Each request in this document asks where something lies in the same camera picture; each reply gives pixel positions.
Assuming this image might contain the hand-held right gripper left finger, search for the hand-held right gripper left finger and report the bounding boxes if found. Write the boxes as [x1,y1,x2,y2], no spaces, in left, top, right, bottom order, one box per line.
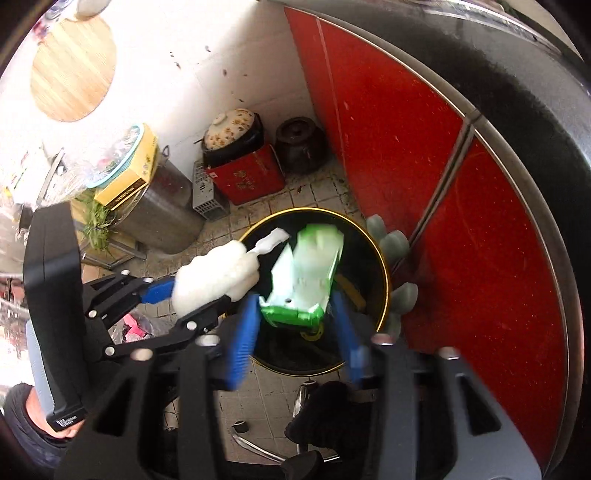
[55,293,262,480]

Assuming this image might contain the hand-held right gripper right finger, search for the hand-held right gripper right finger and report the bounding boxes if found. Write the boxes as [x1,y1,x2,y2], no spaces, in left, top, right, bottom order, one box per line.
[329,290,541,480]

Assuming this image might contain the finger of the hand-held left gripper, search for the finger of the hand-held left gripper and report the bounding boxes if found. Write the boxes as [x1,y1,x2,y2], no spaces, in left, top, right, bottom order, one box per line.
[105,293,252,360]
[83,270,179,320]

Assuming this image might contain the black gold rimmed trash bin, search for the black gold rimmed trash bin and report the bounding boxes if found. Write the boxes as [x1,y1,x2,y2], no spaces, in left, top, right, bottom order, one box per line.
[235,208,393,376]

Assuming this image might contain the green juice carton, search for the green juice carton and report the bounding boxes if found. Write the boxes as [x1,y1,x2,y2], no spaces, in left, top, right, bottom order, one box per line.
[259,224,346,331]

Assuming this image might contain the person's left forearm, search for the person's left forearm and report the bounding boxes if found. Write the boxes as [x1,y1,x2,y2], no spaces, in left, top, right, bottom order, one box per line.
[0,383,61,468]

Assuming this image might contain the person's left hand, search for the person's left hand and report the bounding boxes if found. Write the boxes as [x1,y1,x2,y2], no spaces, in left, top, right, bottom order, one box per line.
[24,390,75,441]

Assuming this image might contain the pink plastic bag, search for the pink plastic bag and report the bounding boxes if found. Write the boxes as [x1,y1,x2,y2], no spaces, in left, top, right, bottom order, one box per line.
[113,311,178,345]

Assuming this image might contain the green leafy vegetables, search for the green leafy vegetables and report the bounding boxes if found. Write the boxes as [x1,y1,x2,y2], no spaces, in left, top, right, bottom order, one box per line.
[74,189,116,253]

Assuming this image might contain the grey rubber glove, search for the grey rubber glove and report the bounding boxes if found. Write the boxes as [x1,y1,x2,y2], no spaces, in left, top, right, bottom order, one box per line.
[367,215,411,265]
[385,282,419,339]

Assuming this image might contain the black cloth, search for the black cloth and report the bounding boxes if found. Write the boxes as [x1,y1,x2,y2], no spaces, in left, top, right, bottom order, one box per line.
[284,381,356,444]

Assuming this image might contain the large steel pot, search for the large steel pot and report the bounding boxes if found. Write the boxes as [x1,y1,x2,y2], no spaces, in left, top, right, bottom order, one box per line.
[111,145,206,255]

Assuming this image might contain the grey plastic crate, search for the grey plastic crate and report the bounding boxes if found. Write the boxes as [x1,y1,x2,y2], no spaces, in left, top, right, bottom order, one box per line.
[191,161,230,221]

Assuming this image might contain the chrome chair base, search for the chrome chair base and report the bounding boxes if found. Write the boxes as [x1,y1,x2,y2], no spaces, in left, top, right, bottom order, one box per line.
[231,381,340,480]

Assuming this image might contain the yellow cardboard box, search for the yellow cardboard box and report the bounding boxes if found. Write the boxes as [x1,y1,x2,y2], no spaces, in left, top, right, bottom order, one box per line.
[93,124,160,208]

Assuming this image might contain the red box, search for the red box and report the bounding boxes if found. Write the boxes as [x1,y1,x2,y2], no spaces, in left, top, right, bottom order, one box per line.
[203,143,286,206]

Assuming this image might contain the red cabinet door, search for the red cabinet door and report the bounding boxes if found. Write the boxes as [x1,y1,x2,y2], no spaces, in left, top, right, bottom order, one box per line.
[406,133,571,463]
[284,7,468,241]

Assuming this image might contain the floral lid clay pot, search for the floral lid clay pot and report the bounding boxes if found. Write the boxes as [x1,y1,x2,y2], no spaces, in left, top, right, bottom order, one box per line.
[202,108,265,168]

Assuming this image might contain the round wooden board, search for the round wooden board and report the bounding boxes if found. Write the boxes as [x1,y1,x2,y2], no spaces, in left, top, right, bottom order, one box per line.
[30,18,117,123]

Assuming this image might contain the dark brown jar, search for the dark brown jar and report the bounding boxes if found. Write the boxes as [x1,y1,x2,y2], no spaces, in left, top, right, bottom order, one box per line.
[276,117,329,175]

